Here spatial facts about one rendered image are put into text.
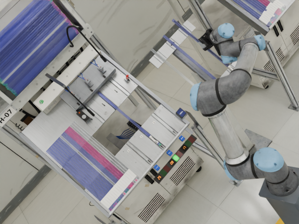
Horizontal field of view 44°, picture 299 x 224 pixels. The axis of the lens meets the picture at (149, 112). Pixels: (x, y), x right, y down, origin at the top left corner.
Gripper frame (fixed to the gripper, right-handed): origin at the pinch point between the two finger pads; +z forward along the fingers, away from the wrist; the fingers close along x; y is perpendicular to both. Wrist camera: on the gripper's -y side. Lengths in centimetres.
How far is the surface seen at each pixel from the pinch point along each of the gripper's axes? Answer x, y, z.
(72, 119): 82, 27, 20
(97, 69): 50, 36, 17
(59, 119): 87, 32, 21
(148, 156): 69, -19, 4
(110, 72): 47, 30, 14
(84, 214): 134, -37, 127
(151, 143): 62, -15, 5
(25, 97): 90, 54, 14
